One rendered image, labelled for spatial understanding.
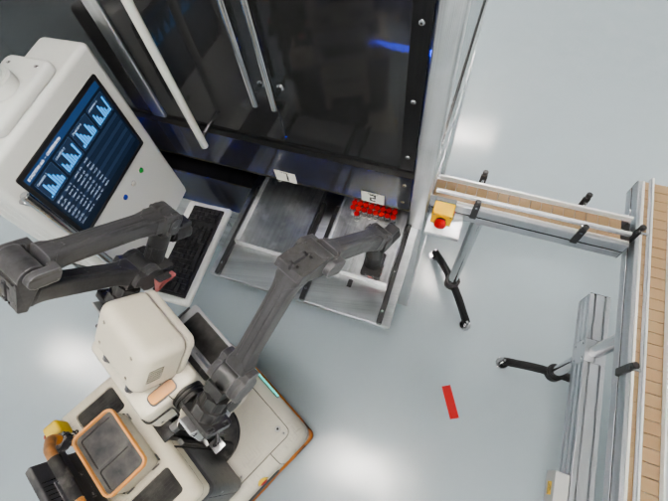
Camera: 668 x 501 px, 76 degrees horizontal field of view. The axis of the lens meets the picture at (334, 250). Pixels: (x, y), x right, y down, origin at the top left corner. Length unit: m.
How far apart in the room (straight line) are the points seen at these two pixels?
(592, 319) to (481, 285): 0.71
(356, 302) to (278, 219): 0.46
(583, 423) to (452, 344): 0.77
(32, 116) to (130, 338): 0.65
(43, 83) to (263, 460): 1.61
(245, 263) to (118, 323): 0.65
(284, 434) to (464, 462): 0.87
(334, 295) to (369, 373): 0.89
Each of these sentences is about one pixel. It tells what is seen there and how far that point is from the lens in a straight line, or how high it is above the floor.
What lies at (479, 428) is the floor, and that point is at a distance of 2.39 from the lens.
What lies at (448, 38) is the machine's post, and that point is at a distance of 1.03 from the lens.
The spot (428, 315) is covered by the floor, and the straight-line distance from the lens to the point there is 2.46.
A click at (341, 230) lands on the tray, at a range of 1.65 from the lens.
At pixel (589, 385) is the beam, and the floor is 0.55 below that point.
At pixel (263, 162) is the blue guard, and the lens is 1.63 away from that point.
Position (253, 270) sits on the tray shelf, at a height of 0.88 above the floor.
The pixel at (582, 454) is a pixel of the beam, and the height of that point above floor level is 0.55.
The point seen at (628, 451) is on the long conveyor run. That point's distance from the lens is 1.56.
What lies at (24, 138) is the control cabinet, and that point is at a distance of 1.40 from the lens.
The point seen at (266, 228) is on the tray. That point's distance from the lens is 1.71.
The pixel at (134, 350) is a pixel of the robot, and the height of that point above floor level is 1.39.
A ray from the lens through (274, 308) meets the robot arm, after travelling 0.97.
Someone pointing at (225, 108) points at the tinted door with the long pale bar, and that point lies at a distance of 1.50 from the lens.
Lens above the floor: 2.32
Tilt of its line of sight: 63 degrees down
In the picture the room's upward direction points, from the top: 11 degrees counter-clockwise
